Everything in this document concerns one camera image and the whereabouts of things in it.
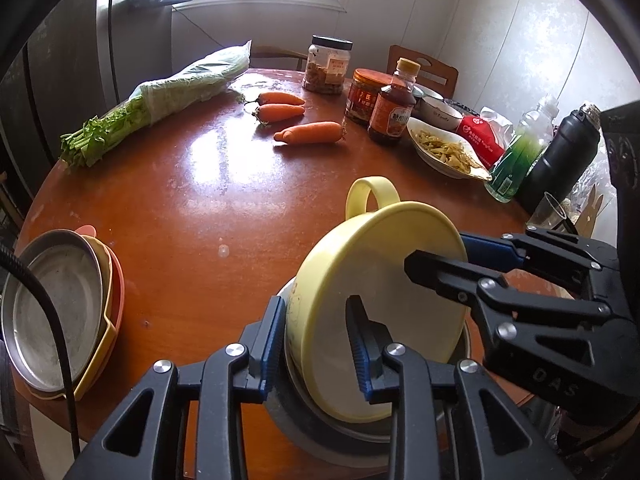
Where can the drinking glass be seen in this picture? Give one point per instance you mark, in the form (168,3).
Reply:
(547,210)

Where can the yellow plate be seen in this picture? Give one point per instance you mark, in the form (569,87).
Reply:
(107,305)

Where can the white plate with food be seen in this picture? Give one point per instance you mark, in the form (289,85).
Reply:
(450,150)

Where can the crinkled clear plastic bag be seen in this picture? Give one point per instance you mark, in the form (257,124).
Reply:
(595,200)

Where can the wooden chair with slotted back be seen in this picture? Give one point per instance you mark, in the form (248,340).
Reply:
(425,67)

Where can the green drink bottle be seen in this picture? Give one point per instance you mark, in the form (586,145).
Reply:
(520,155)

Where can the grey refrigerator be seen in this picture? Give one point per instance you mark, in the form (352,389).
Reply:
(65,60)

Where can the stack of coloured plates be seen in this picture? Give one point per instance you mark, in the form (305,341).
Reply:
(119,300)

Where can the red label sauce jar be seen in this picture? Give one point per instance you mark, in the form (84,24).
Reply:
(362,97)

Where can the celery bunch in plastic bag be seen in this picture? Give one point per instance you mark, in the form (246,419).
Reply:
(180,85)

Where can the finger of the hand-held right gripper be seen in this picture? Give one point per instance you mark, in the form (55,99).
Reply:
(487,250)
(540,350)

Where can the black thermos flask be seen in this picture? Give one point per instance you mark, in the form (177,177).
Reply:
(565,155)

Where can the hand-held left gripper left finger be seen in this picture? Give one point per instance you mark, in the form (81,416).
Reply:
(267,355)

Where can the forked carrot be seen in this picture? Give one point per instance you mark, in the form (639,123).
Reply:
(310,133)

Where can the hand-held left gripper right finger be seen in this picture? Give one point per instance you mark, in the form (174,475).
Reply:
(361,355)

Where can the brown sauce bottle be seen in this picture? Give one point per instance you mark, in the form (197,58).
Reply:
(392,115)

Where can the clear jar with black lid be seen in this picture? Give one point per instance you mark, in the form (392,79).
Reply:
(327,70)

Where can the red packet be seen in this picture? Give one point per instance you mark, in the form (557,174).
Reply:
(480,135)

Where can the round steel plate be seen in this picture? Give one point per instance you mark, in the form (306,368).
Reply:
(55,310)

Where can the white ceramic bowl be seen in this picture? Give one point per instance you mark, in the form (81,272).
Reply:
(442,115)

